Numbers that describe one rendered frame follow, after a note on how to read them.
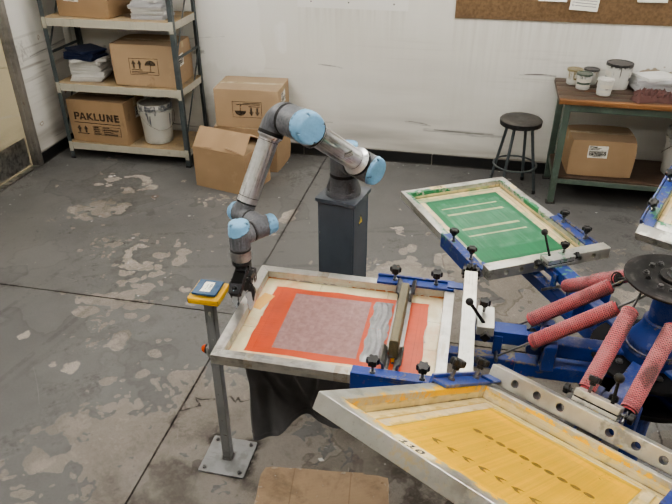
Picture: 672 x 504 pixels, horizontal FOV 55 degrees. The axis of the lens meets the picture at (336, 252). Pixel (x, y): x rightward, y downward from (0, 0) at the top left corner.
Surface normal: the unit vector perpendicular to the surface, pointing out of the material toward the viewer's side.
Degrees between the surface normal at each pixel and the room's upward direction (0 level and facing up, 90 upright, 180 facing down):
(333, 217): 90
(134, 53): 89
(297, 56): 90
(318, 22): 90
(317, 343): 0
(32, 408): 0
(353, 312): 0
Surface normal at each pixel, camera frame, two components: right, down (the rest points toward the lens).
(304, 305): 0.00, -0.86
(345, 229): -0.40, 0.47
